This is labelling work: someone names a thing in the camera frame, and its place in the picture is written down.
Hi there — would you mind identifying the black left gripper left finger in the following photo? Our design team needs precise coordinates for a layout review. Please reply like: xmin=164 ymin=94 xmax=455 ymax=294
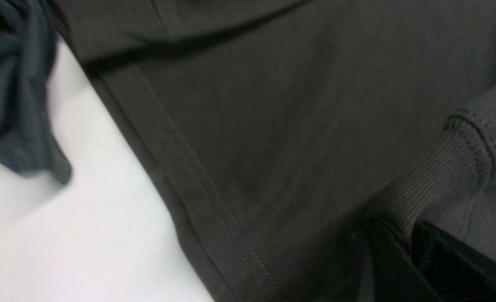
xmin=365 ymin=218 xmax=444 ymax=302

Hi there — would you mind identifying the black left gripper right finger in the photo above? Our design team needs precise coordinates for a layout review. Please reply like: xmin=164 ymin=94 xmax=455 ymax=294
xmin=412 ymin=221 xmax=496 ymax=302

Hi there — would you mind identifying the gray long sleeve shirt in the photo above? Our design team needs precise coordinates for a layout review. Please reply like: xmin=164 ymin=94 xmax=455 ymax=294
xmin=49 ymin=0 xmax=496 ymax=302

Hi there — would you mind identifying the dark teal crumpled shirt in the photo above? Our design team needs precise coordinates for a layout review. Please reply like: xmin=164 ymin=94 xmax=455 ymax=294
xmin=0 ymin=0 xmax=72 ymax=185

